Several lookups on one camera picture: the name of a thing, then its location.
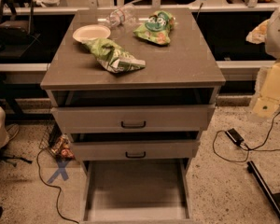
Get green jalapeno chip bag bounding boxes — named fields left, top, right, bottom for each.
left=82, top=38, right=146, bottom=74

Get black metal stand leg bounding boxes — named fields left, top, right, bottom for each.
left=247, top=161, right=280, bottom=220

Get blue tape cross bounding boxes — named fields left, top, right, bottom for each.
left=47, top=160, right=69, bottom=184

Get middle grey drawer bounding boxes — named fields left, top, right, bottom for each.
left=70, top=140, right=200, bottom=161

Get top grey drawer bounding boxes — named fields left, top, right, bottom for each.
left=52, top=105, right=215, bottom=133

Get white paper bowl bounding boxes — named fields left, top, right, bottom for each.
left=73, top=24, right=111, bottom=43

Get grey drawer cabinet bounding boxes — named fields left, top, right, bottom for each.
left=41, top=8, right=225, bottom=224

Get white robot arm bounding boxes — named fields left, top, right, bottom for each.
left=245, top=6, right=280, bottom=118

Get black floor cable left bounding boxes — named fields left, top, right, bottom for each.
left=35, top=147, right=80, bottom=224

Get black adapter cable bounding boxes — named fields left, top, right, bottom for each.
left=212, top=100, right=280, bottom=164

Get bottom grey open drawer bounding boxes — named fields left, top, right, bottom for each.
left=81, top=160, right=193, bottom=224

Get snack bag in wire basket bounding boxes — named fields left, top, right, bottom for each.
left=50, top=134, right=75, bottom=159

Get black tripod legs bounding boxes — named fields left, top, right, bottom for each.
left=0, top=151, right=33, bottom=167

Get black power adapter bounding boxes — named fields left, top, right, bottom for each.
left=225, top=128, right=244, bottom=146

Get green snack bag with face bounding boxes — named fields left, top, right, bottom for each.
left=133, top=10, right=175, bottom=46

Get black chair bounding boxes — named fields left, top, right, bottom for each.
left=0, top=0, right=39, bottom=45

